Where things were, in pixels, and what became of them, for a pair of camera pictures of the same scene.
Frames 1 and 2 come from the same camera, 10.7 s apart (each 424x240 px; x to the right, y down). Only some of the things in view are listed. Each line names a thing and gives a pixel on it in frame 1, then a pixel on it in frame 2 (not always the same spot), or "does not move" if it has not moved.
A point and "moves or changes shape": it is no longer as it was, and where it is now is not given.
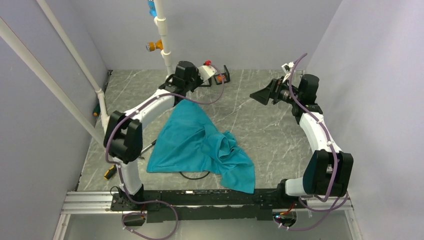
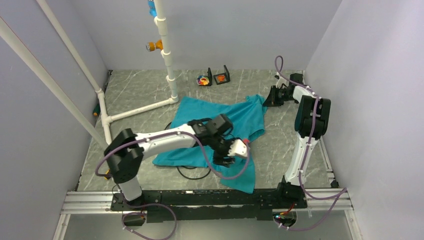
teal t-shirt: [191, 142] moves or changes shape
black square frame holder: [222, 78] does not move
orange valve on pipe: [151, 46] does not move
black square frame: [207, 85] does not move
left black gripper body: [196, 79] -> [221, 147]
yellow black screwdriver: [110, 172] does not move
